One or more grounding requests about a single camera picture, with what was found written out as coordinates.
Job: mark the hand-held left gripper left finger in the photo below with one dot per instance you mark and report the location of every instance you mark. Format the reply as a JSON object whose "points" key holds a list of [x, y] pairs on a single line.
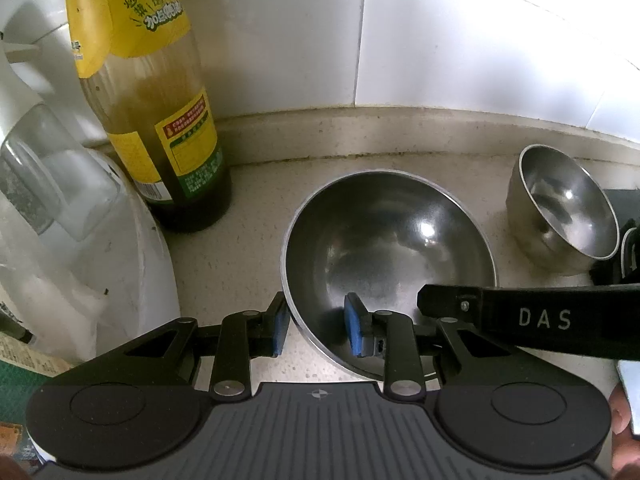
{"points": [[280, 327]]}

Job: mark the person's right hand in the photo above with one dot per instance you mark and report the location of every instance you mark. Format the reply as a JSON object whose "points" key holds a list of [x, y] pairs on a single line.
{"points": [[619, 410]]}

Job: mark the clear plastic container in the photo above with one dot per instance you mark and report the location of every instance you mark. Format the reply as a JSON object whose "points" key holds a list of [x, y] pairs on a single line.
{"points": [[55, 175]]}

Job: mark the stainless steel bowl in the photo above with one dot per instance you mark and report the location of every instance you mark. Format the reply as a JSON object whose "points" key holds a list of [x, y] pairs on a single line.
{"points": [[390, 240], [530, 230], [565, 200]]}

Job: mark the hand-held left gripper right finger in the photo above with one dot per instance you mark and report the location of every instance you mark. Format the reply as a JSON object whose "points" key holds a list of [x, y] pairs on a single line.
{"points": [[355, 325]]}

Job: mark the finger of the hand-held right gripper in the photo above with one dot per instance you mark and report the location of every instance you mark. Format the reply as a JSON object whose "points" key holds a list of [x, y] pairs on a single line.
{"points": [[445, 302]]}

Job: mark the yellow green label sauce bottle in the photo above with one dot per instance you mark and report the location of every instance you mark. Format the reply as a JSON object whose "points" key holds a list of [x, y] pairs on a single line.
{"points": [[150, 85]]}

